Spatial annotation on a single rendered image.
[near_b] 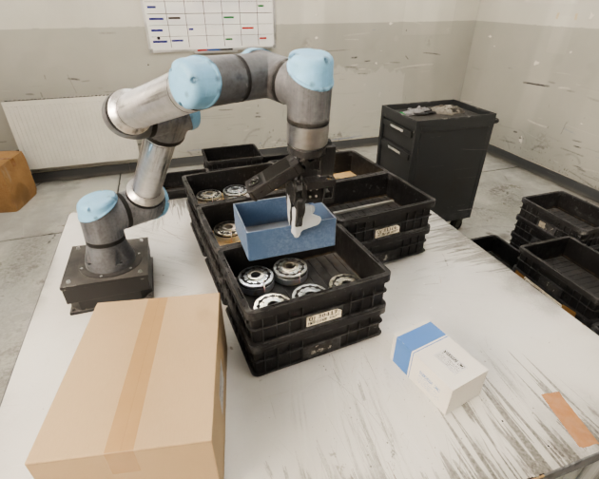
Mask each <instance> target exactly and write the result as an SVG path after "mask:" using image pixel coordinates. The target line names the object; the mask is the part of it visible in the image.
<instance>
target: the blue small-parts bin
mask: <svg viewBox="0 0 599 479"><path fill-rule="evenodd" d="M308 204H311V205H314V206H315V212H314V213H313V214H314V215H317V216H320V217H321V221H320V223H319V224H318V225H315V226H313V227H310V228H307V229H304V230H302V231H301V232H300V235H299V237H298V238H295V237H294V235H293V234H292V232H291V229H292V224H291V225H289V221H288V214H287V206H286V196H283V197H276V198H270V199H263V200H258V201H245V202H238V203H233V208H234V218H235V226H236V231H237V234H238V236H239V238H240V241H241V243H242V247H243V249H244V252H245V254H246V256H247V258H248V260H249V261H251V260H257V259H266V258H272V257H276V256H281V255H287V254H292V253H297V252H301V251H307V250H312V249H317V248H322V247H327V246H332V245H335V240H336V219H337V218H336V217H335V216H334V215H333V214H332V213H331V211H330V210H329V209H328V208H327V207H326V206H325V205H324V204H323V203H322V202H318V203H312V202H309V203H308Z"/></svg>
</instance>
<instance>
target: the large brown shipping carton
mask: <svg viewBox="0 0 599 479"><path fill-rule="evenodd" d="M226 371H227V343H226V336H225V329H224V322H223V315H222V302H221V294H220V293H212V294H200V295H190V296H178V297H157V298H146V299H134V300H124V301H112V302H101V303H97V305H96V307H95V309H94V311H93V314H92V316H91V318H90V320H89V322H88V325H87V327H86V329H85V331H84V334H83V336H82V338H81V340H80V342H79V345H78V347H77V349H76V351H75V353H74V356H73V358H72V359H71V361H70V363H69V366H68V369H67V371H66V374H65V376H64V378H63V380H62V382H61V385H60V387H59V389H58V391H57V393H56V395H55V397H54V399H53V401H52V403H51V406H50V408H49V410H48V413H47V416H46V418H45V420H44V422H43V424H42V427H41V429H40V430H39V432H38V434H37V437H36V439H35V441H34V443H33V445H32V448H31V450H30V452H29V455H28V458H27V460H26V462H25V466H26V467H27V469H28V470H29V472H30V474H31V475H32V477H33V478H34V479H224V447H225V409H226Z"/></svg>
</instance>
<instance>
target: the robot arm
mask: <svg viewBox="0 0 599 479"><path fill-rule="evenodd" d="M333 86H334V58H333V56H332V55H331V54H330V53H329V52H327V51H325V50H321V49H313V48H299V49H295V50H293V51H291V52H290V54H289V56H288V57H285V56H282V55H279V54H276V53H273V52H271V51H269V50H267V49H264V48H247V49H246V50H245V51H243V52H242V53H239V54H225V55H208V56H202V55H191V56H188V57H184V58H179V59H177V60H175V61H174V62H173V63H172V68H171V69H170V70H169V72H167V73H166V74H164V75H162V76H160V77H158V78H156V79H154V80H152V81H149V82H147V83H145V84H143V85H141V86H138V87H135V88H123V89H119V90H117V91H115V92H113V93H111V94H109V95H108V96H107V97H106V98H105V100H104V102H103V105H102V117H103V120H104V122H105V124H106V126H107V127H108V128H109V129H110V130H111V131H112V132H113V133H114V134H116V135H118V136H120V137H123V138H125V139H130V140H141V139H143V141H142V145H141V149H140V154H139V158H138V162H137V166H136V171H135V175H134V179H132V180H130V181H129V182H128V184H127V186H126V191H123V192H119V193H115V192H114V191H111V190H103V191H101V190H99V191H95V192H92V193H89V194H87V195H85V196H83V197H82V198H81V199H80V200H79V201H78V202H77V205H76V209H77V213H78V216H77V217H78V220H79V222H80V224H81V228H82V231H83V235H84V238H85V242H86V245H87V248H86V255H85V265H86V268H87V269H88V270H89V272H91V273H94V274H111V273H115V272H119V271H122V270H124V269H125V268H127V267H128V266H130V265H131V264H132V263H133V262H134V261H135V259H136V256H135V251H134V249H133V248H132V246H131V245H130V243H129V242H128V240H127V239H126V234H125V229H127V228H130V227H132V226H135V225H138V224H141V223H144V222H147V221H150V220H156V219H158V218H159V217H162V216H163V215H165V214H166V212H167V211H168V208H169V202H168V200H169V198H168V195H167V192H166V190H165V189H164V187H163V185H164V179H165V176H166V173H167V170H168V167H169V165H170V162H171V159H172V156H173V153H174V150H175V146H178V145H180V144H181V143H182V142H183V141H184V137H185V134H186V132H187V131H188V130H194V129H196V128H197V127H199V125H200V122H201V112H200V110H204V109H208V108H210V107H214V106H218V105H228V104H234V103H239V102H246V101H252V100H258V99H263V98H266V99H271V100H273V101H276V102H278V103H281V104H283V105H287V132H286V141H287V151H288V152H289V153H290V154H289V155H288V156H286V157H284V158H283V159H281V160H280V161H278V162H276V163H274V164H272V165H271V166H269V167H268V168H266V169H264V170H263V171H262V172H261V173H259V174H257V175H256V176H254V177H252V178H251V179H249V180H248V181H246V182H245V188H246V191H247V194H248V195H249V196H250V197H251V199H252V200H253V201H258V200H259V199H261V198H263V197H264V196H266V195H267V194H269V193H271V192H272V191H274V190H276V189H277V188H279V187H281V186H282V185H284V184H285V194H286V206H287V214H288V221H289V225H291V224H292V229H291V232H292V234H293V235H294V237H295V238H298V237H299V236H300V232H301V231H302V230H304V229H307V228H310V227H313V226H315V225H318V224H319V223H320V221H321V217H320V216H317V215H314V214H313V213H314V212H315V206H314V205H311V204H308V203H309V202H312V203H318V202H322V203H330V202H334V197H335V189H336V178H335V177H334V175H333V174H334V164H335V156H336V146H335V145H334V144H332V142H331V140H330V139H328V135H329V124H330V110H331V100H332V90H333ZM298 158H299V159H301V160H300V161H299V159H298ZM328 178H329V179H331V180H328ZM330 186H333V194H332V197H331V198H325V197H328V196H330V191H329V190H328V189H326V187H330Z"/></svg>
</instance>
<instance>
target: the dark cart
mask: <svg viewBox="0 0 599 479"><path fill-rule="evenodd" d="M419 105H420V106H421V107H424V106H425V107H426V108H431V107H434V106H436V105H437V106H439V105H451V106H457V105H458V106H459V107H460V108H462V110H464V111H465V112H464V113H458V114H454V115H446V114H437V113H436V114H434V113H429V114H428V115H411V116H406V115H404V114H402V113H400V112H403V111H407V109H408V108H409V107H413V108H416V107H418V106H419ZM495 118H496V113H494V112H491V111H489V110H486V109H483V108H480V107H477V106H474V105H469V104H466V103H463V102H460V101H458V100H455V99H452V100H441V101H429V102H417V103H406V104H394V105H382V108H381V117H380V127H379V135H378V145H377V161H376V164H378V165H380V166H381V167H383V168H385V169H386V170H387V172H391V173H393V174H395V175H397V176H398V177H400V178H401V179H402V180H404V181H406V182H408V183H410V184H411V185H413V186H415V187H416V188H418V189H420V190H421V191H423V192H425V193H426V194H428V195H430V196H431V197H433V198H435V207H432V208H431V210H432V211H433V212H435V213H436V214H437V215H438V216H439V217H440V218H442V219H443V220H445V221H451V222H450V225H451V226H453V227H454V228H455V229H457V230H458V229H459V228H460V226H461V224H462V220H463V219H466V218H469V217H470V216H471V213H472V209H473V202H474V198H475V195H476V191H477V187H478V184H479V180H480V176H481V172H482V168H483V165H484V162H485V158H486V154H487V150H488V146H489V142H490V138H491V136H492V132H493V125H494V121H495Z"/></svg>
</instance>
